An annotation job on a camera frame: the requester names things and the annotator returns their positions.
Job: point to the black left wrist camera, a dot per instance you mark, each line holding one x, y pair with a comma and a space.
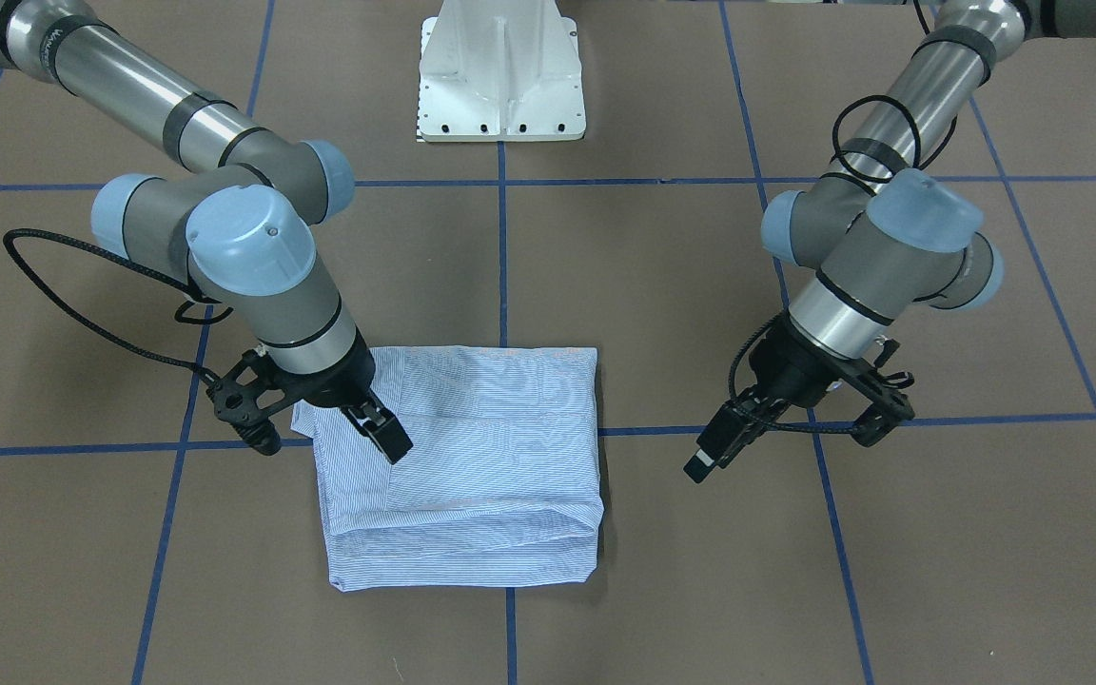
889, 405

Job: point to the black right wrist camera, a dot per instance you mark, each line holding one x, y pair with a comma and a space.
235, 398

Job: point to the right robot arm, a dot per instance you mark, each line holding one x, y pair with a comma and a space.
237, 232

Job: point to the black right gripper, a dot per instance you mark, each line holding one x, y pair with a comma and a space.
331, 378

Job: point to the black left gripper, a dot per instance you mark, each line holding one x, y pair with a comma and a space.
789, 368

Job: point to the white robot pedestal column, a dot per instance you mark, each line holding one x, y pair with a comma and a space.
500, 71

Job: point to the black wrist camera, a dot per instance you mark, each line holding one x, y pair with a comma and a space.
889, 405
235, 398

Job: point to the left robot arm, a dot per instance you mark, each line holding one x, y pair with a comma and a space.
879, 233

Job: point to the blue striped button shirt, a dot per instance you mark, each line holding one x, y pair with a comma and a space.
501, 488

